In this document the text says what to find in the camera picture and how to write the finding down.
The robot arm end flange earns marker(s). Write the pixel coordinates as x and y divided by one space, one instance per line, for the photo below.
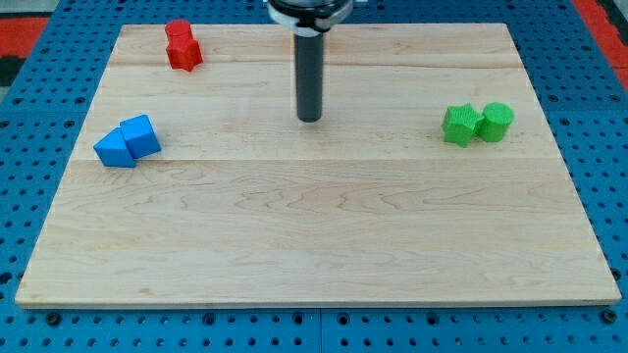
309 18

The blue triangle block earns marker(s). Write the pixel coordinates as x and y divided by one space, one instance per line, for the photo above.
113 151

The wooden board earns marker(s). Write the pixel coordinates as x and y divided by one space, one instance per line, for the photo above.
245 206

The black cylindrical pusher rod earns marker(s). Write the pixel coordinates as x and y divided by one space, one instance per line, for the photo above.
308 64

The green star block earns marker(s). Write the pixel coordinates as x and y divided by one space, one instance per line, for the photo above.
460 124

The blue cube block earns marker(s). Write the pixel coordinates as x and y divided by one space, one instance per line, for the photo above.
140 136

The red star block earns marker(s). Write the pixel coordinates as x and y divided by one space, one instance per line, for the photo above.
184 54

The green cylinder block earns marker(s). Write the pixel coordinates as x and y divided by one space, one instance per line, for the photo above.
497 120

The red cylinder block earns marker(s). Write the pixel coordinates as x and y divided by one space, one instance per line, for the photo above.
177 30

